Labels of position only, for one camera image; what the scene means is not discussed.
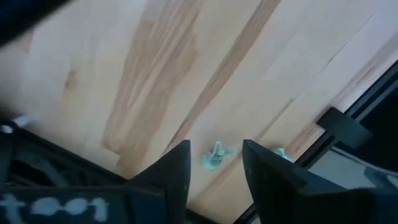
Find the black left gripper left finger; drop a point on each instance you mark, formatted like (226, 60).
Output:
(168, 186)

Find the green white candy packet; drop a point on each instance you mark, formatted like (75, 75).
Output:
(214, 157)
(283, 153)

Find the black frame bracket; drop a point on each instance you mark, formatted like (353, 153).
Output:
(345, 129)

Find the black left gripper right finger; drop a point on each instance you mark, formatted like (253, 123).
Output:
(273, 193)

